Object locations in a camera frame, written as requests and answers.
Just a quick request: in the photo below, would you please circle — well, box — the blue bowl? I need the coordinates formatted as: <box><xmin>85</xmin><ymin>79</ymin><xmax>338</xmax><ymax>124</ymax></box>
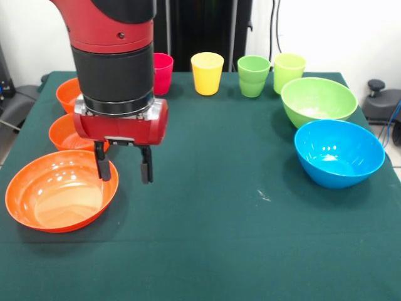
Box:
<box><xmin>293</xmin><ymin>119</ymin><xmax>386</xmax><ymax>189</ymax></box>

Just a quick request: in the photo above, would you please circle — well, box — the yellow cup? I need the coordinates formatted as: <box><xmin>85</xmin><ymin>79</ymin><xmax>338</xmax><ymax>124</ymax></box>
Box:
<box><xmin>190</xmin><ymin>51</ymin><xmax>225</xmax><ymax>96</ymax></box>

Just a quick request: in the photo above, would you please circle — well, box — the large orange bowl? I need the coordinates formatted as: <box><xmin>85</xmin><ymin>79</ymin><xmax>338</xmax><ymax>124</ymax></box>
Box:
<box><xmin>4</xmin><ymin>149</ymin><xmax>120</xmax><ymax>233</ymax></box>

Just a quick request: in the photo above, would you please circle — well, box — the lime green cup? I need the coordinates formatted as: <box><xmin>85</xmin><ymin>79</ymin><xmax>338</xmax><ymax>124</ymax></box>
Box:
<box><xmin>273</xmin><ymin>52</ymin><xmax>307</xmax><ymax>95</ymax></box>

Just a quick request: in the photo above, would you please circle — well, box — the dark green tablecloth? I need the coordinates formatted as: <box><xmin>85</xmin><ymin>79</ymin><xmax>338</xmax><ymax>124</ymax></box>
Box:
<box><xmin>0</xmin><ymin>71</ymin><xmax>401</xmax><ymax>301</ymax></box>

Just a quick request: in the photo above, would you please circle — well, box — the black equipment box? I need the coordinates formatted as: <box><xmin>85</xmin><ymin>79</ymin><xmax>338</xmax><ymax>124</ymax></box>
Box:
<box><xmin>0</xmin><ymin>43</ymin><xmax>16</xmax><ymax>101</ymax></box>

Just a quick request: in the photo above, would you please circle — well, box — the pink cup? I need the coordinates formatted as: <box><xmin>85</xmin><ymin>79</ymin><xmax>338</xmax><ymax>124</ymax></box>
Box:
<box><xmin>153</xmin><ymin>53</ymin><xmax>174</xmax><ymax>96</ymax></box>

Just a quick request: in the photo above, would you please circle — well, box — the black hanging cable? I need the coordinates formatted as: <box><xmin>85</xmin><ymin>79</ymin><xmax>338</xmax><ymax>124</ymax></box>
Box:
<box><xmin>269</xmin><ymin>0</ymin><xmax>284</xmax><ymax>54</ymax></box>

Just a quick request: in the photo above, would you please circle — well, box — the grey stand base with knob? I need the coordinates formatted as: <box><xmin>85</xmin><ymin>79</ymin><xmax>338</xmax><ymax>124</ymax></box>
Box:
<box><xmin>363</xmin><ymin>78</ymin><xmax>401</xmax><ymax>126</ymax></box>

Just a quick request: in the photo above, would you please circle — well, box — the blue cable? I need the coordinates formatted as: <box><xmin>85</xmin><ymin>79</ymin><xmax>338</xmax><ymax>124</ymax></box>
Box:
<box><xmin>385</xmin><ymin>100</ymin><xmax>401</xmax><ymax>148</ymax></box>

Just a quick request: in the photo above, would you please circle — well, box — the lime green bowl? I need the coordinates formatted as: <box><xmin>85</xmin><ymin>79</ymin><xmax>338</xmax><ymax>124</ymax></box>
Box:
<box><xmin>280</xmin><ymin>77</ymin><xmax>358</xmax><ymax>129</ymax></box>

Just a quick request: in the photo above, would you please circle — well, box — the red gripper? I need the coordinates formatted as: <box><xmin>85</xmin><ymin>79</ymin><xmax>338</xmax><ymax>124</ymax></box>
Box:
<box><xmin>73</xmin><ymin>98</ymin><xmax>169</xmax><ymax>185</ymax></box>

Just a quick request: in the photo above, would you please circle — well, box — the small orange bowl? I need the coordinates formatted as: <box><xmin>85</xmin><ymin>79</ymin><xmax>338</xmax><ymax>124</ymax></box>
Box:
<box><xmin>48</xmin><ymin>113</ymin><xmax>110</xmax><ymax>153</ymax></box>
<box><xmin>56</xmin><ymin>77</ymin><xmax>81</xmax><ymax>114</ymax></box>

